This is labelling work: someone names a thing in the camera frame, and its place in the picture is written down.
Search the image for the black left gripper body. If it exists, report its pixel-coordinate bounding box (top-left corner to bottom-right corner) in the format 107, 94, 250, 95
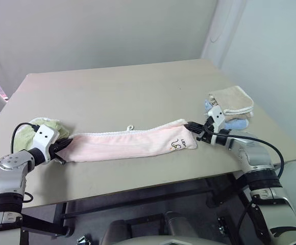
46, 141, 63, 163

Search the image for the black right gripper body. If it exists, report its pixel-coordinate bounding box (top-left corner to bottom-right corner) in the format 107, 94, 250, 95
200, 117, 217, 144

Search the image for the pink towel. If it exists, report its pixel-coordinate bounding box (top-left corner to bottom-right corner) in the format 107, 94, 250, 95
60, 118, 199, 164

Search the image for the green towel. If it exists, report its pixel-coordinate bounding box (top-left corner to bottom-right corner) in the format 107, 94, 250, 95
12, 116, 71, 155

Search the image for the light blue towel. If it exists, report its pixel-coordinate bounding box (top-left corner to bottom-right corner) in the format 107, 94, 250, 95
204, 99, 250, 131

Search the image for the tan folded towel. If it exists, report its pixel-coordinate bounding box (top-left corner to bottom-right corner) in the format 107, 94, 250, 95
224, 111, 254, 123

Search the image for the beige folded towel white trim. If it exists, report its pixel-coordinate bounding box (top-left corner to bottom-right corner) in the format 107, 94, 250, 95
208, 86, 255, 117

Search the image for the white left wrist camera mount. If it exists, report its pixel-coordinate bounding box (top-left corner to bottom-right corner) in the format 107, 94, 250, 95
32, 124, 60, 163

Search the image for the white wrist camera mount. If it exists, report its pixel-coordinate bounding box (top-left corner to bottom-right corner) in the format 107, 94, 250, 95
207, 105, 227, 131
32, 124, 60, 163

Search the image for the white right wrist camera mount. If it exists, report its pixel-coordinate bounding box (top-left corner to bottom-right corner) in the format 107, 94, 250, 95
207, 105, 227, 131

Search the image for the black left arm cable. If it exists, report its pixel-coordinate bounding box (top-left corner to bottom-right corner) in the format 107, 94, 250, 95
11, 122, 40, 149

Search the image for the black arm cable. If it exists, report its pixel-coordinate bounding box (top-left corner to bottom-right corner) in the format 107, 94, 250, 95
11, 122, 40, 149
212, 131, 285, 179

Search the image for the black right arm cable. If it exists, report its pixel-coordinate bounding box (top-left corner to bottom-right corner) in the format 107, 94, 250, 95
212, 131, 285, 179

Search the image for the black metal table frame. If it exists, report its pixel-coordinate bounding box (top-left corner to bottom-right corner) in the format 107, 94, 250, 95
22, 172, 252, 238

